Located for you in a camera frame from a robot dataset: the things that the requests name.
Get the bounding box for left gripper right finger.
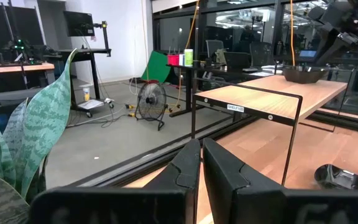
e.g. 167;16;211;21
202;138;358;224

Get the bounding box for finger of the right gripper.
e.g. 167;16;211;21
327;29;358;60
306;2;339;66

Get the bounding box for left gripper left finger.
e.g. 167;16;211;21
28;138;202;224

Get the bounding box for black leaf-shaped mini plate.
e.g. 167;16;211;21
314;164;358;191

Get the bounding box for dark mesh office chair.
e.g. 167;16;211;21
249;41;275;68

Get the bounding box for black floor fan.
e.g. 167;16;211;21
134;80;168;132

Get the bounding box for black work table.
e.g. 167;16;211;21
165;63;288;118

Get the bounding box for black laptop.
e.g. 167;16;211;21
224;51;252;71

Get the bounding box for olive jacket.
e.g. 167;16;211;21
215;48;228;66

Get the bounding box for green board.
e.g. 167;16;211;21
140;50;172;84

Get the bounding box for grey office chair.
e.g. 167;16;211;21
205;39;225;63

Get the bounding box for white paper sheets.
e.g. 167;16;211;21
76;99;106;111

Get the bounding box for red container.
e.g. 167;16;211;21
167;54;180;67

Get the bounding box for green and white canister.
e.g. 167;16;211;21
184;49;194;67

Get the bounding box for artificial green snake plant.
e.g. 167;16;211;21
0;48;78;224

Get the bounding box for black standing desk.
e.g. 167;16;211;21
44;48;113;119

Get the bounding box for black computer monitor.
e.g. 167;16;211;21
62;10;96;37

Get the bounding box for wooden workbench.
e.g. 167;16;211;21
0;62;56;94

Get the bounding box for black aluminium frame rail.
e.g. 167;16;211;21
70;116;257;189

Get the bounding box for orange hanging cable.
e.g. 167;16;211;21
289;0;295;67

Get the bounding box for wooden shelf black metal frame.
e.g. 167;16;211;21
190;73;349;187

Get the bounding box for yellow hanging cable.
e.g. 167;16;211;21
168;0;200;113

